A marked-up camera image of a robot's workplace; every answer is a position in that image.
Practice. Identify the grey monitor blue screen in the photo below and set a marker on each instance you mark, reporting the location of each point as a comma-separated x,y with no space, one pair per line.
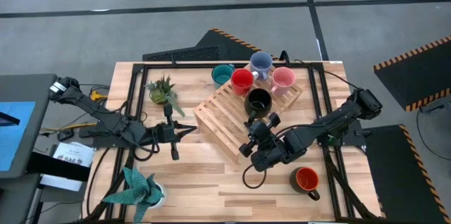
21,129

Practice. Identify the lavender grey mug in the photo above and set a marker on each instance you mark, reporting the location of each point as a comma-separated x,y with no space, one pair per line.
261,63

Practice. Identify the white printed paper sheet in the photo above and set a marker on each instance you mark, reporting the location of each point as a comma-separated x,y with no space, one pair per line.
72,155

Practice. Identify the black mug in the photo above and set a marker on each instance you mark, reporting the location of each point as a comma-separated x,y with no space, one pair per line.
258,103

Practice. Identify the dark mug orange inside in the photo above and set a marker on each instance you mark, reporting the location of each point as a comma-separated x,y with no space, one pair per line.
306,180

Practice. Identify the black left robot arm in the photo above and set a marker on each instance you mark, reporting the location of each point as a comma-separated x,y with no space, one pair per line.
105,118

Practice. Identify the teal leaf plant white pot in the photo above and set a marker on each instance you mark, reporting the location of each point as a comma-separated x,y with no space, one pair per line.
139,190

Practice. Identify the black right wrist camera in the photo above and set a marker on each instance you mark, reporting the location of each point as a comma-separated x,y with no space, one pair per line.
267,162

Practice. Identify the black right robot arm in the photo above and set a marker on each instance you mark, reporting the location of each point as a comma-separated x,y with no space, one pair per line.
334,118

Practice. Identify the pink mug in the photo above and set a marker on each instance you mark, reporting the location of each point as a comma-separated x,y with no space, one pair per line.
283,80

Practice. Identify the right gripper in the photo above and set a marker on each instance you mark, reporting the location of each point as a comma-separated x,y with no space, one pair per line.
266,141

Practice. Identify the succulent plant black pot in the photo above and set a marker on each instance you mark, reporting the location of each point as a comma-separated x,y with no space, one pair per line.
162,92

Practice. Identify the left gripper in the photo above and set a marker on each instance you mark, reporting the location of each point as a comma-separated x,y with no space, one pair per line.
167,133

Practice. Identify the wooden slatted rack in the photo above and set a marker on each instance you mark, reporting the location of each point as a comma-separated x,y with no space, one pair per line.
225,125

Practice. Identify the teal mug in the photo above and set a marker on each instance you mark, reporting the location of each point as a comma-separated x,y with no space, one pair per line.
221,74

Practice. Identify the black mat hazard stripes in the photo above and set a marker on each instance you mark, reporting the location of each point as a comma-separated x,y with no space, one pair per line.
211,46
394,181
415,72

